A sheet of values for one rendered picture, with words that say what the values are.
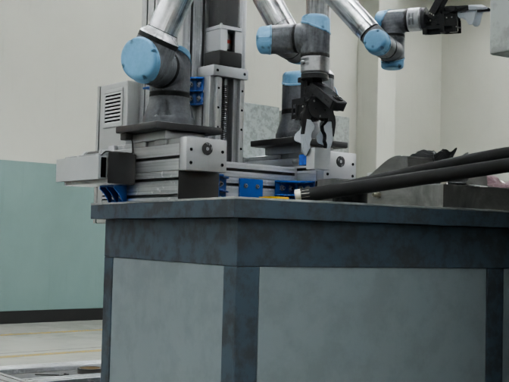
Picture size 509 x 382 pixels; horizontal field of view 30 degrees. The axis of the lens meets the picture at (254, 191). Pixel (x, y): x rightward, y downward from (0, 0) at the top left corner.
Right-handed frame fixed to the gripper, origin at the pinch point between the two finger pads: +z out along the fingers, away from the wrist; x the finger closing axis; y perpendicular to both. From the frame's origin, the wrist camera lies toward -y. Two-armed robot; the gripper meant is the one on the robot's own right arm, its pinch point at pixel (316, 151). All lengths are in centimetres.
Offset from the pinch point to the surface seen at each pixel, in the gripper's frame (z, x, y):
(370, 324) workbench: 39, 19, -47
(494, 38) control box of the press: -15, 13, -74
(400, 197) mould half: 11.6, -10.2, -20.8
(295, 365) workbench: 46, 37, -47
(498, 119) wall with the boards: -118, -646, 570
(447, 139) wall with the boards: -99, -634, 639
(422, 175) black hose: 9, 8, -49
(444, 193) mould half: 11.1, -10.5, -35.7
